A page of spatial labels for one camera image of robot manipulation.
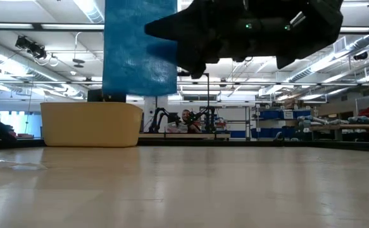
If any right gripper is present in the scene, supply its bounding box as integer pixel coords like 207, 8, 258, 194
144, 0, 263, 80

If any blue elastic bandage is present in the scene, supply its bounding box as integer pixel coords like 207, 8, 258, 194
102, 0, 178, 97

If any white pillar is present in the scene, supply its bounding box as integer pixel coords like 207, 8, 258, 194
143, 96, 169, 132

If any white plastic bag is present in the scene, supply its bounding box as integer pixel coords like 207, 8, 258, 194
165, 122, 189, 134

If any black robot station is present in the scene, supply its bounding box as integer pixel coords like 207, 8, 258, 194
147, 72, 219, 134

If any wooden station table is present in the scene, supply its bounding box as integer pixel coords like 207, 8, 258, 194
139, 132, 232, 141

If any metal shelf with blue bins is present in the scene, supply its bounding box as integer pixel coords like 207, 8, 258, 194
254, 101, 313, 140

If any yellow plastic bin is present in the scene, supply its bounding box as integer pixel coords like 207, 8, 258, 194
40, 101, 144, 148

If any small black clamp lever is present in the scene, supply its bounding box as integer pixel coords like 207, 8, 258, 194
272, 130, 285, 143

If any long light bar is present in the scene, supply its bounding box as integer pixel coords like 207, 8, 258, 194
0, 21, 369, 35

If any grey rolled bundle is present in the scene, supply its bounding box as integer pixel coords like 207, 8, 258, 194
297, 115, 340, 126
348, 115, 369, 125

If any white vent grille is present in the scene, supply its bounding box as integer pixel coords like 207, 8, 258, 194
333, 36, 347, 54

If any wooden workbench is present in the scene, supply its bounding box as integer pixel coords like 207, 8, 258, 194
310, 123, 369, 142

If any silver ventilation duct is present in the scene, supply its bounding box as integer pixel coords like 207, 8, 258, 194
0, 34, 89, 99
285, 33, 369, 84
73, 0, 104, 25

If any black aluminium table frame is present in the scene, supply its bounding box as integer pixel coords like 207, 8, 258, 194
0, 137, 369, 153

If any black ceiling camera cluster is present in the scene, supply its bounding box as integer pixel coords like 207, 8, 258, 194
15, 35, 59, 68

